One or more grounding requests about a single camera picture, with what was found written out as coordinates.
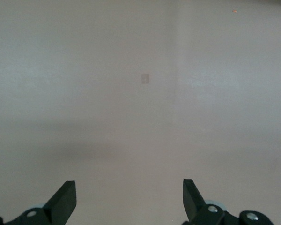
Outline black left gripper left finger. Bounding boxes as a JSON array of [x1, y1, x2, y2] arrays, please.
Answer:
[[0, 180, 77, 225]]

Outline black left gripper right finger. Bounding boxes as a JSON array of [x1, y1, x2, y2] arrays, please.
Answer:
[[182, 179, 275, 225]]

